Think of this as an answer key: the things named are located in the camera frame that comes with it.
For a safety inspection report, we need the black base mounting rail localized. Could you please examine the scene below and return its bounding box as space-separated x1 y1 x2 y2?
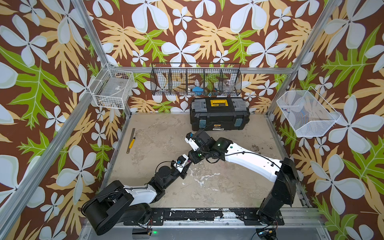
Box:
124 208 285 226

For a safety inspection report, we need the yellow handled metal file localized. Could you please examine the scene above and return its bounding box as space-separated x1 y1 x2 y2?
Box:
126 128 136 154

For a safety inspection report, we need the blue object in basket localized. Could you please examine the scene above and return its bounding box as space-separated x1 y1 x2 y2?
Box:
192 87 204 96

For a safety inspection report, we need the white wire basket left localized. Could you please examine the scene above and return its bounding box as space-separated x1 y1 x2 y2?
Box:
90 64 135 110

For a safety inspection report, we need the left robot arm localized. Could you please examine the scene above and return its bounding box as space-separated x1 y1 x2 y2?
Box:
81 161 192 236

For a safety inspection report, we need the black toolbox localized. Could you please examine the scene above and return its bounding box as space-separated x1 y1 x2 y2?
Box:
190 97 250 132

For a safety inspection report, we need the white wire basket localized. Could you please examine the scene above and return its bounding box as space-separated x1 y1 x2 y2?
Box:
90 64 135 110
277 87 341 138

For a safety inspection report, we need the white wire basket right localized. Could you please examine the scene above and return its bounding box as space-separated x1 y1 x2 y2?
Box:
277 87 341 138

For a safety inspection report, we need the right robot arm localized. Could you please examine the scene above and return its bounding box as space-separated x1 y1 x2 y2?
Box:
185 129 299 225

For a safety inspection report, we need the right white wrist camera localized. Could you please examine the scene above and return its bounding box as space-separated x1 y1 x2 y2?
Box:
185 133 200 151

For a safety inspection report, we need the black wire basket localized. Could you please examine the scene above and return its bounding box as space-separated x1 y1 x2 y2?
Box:
149 62 243 97

